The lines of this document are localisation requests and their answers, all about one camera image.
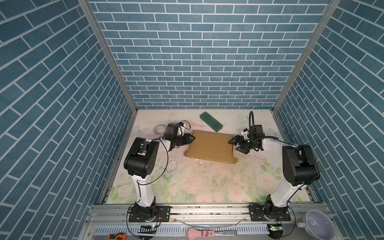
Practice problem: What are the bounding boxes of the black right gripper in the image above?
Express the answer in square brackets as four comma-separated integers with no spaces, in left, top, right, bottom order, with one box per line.
[228,134,256,154]

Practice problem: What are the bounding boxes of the brown cardboard box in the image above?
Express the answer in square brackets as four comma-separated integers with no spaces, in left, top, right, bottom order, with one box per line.
[185,130,238,164]

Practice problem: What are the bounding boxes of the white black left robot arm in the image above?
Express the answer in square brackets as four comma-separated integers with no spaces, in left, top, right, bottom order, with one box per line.
[124,121,196,222]

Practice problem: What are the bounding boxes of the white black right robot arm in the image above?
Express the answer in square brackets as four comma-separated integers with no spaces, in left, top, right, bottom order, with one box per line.
[229,125,320,222]

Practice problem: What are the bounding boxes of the clear tape roll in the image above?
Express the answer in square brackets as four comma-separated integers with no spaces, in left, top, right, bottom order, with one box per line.
[154,125,167,136]

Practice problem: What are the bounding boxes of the dark green flat block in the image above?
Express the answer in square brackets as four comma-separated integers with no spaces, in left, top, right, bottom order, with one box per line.
[200,112,223,132]

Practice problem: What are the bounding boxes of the orange black screwdriver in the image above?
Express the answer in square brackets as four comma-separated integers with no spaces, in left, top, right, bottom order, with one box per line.
[108,233,127,240]

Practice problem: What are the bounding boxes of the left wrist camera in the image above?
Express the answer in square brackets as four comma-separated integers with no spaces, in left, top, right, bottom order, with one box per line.
[177,122,186,136]

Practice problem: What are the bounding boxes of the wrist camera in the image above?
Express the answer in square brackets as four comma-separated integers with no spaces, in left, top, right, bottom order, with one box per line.
[241,129,250,140]
[177,122,186,136]

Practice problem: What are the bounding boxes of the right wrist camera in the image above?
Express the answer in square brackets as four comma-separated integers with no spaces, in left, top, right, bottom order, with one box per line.
[241,129,250,140]

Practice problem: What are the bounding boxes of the pink handled knife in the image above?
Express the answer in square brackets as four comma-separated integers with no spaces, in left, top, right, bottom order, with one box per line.
[187,228,237,240]

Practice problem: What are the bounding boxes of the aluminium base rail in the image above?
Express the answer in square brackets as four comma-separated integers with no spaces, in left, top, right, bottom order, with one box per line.
[79,202,342,240]

